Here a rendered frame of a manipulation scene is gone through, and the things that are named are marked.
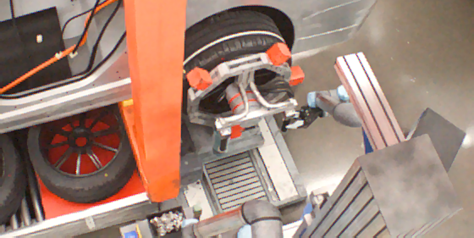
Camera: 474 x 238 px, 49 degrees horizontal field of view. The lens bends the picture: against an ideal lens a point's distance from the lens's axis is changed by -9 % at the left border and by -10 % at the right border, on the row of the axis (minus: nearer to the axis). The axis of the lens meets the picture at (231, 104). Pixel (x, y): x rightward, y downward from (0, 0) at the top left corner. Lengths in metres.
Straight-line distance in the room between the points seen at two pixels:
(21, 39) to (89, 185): 0.94
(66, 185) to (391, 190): 2.02
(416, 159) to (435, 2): 3.52
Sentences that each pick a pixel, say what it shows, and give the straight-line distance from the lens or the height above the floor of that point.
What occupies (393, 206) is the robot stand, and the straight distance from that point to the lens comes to 1.52.
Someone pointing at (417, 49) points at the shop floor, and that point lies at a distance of 4.60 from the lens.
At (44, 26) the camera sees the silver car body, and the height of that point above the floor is 0.81.
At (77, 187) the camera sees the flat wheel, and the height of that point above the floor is 0.50.
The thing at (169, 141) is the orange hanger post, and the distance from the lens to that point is 2.39.
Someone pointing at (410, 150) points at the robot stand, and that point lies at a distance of 1.61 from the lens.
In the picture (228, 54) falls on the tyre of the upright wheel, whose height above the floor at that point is 1.14.
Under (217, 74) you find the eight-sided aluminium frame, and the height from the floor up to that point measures 1.07.
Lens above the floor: 3.36
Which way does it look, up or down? 59 degrees down
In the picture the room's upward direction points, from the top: 11 degrees clockwise
